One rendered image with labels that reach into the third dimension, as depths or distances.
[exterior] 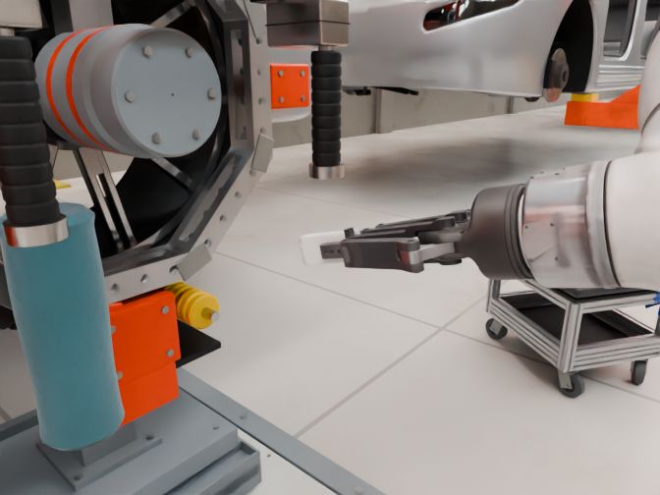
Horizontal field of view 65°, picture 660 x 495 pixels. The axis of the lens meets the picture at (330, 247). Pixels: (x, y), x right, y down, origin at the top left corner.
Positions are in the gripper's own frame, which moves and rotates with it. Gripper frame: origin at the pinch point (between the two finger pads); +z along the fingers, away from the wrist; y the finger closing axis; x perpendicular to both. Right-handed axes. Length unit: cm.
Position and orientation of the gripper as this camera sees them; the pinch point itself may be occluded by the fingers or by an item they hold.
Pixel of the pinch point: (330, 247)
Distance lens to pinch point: 52.6
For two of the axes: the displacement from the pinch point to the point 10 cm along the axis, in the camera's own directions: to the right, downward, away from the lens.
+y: -5.9, 2.6, -7.6
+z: -7.8, 0.6, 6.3
